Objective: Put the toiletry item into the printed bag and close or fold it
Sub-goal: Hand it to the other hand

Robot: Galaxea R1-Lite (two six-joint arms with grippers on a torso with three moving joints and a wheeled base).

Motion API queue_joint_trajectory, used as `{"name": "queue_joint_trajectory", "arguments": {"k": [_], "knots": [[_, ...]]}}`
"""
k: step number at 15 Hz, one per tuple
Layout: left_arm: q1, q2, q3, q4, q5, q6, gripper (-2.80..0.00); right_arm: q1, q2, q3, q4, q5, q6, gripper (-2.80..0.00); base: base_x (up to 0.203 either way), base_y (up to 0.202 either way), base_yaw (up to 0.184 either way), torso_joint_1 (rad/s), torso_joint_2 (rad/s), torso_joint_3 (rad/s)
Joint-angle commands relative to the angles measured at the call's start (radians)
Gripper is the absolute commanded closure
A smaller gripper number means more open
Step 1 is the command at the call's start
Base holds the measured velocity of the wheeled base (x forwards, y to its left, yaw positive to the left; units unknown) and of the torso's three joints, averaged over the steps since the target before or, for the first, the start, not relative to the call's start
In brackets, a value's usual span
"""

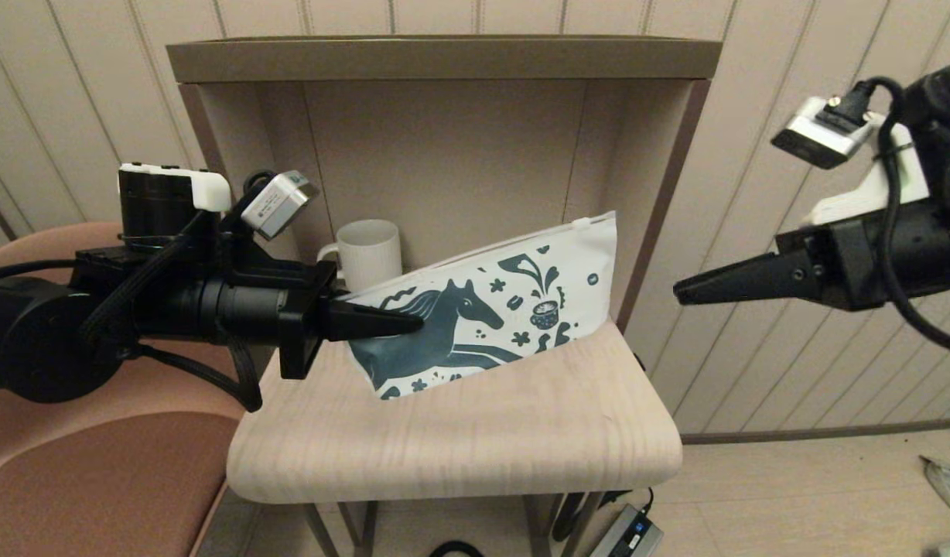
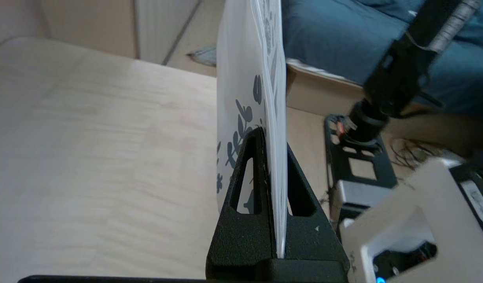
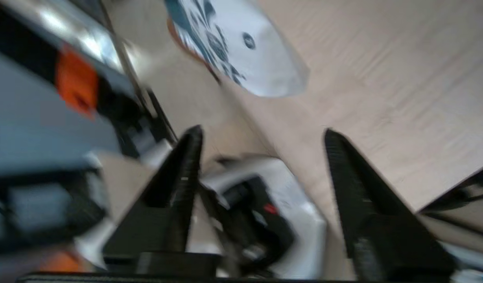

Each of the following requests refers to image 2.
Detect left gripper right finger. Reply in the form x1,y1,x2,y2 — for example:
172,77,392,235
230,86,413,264
281,143,350,283

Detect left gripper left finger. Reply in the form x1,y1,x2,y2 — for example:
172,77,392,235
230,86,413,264
205,126,275,276

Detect white horse print bag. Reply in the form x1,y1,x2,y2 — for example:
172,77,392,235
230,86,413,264
216,0,288,259

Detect silver metal box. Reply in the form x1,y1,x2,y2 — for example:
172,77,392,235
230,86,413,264
331,180,393,226

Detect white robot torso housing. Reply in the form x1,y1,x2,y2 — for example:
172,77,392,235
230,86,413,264
339,157,483,283

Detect beige wooden nightstand shelf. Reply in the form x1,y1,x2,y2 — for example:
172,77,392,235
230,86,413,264
0,0,328,283

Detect blue bed cover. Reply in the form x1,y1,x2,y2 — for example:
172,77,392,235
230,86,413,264
283,0,483,118

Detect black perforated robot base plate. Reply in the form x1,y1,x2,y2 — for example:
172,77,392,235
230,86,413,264
324,114,398,190

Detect tangled thin black wires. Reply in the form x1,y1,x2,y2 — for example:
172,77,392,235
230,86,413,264
390,137,437,170

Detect beige bed frame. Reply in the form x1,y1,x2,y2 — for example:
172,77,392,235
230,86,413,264
287,59,483,158

